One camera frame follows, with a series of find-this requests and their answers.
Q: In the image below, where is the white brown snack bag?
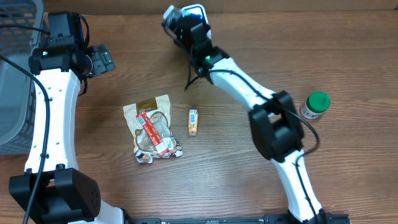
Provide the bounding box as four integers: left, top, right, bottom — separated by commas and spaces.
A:
123, 95, 183, 164

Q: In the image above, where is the orange snack packet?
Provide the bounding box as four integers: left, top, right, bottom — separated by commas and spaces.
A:
188, 110, 198, 136

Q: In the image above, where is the red white snack packet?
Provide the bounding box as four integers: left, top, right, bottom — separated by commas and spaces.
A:
136, 112, 168, 157

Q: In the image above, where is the green lid Knorr jar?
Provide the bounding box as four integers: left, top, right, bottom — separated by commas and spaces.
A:
300, 91, 331, 119

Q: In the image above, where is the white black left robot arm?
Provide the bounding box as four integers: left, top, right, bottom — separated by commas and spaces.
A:
9, 11, 129, 223

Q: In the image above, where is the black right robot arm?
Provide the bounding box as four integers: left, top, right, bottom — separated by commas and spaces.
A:
162, 9, 327, 223

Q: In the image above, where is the white barcode scanner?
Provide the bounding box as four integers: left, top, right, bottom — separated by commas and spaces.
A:
178, 4, 209, 39

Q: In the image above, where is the grey plastic mesh basket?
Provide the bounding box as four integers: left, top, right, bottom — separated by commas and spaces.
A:
1, 0, 47, 155

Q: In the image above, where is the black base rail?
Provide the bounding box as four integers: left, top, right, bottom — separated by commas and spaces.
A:
130, 217, 351, 224

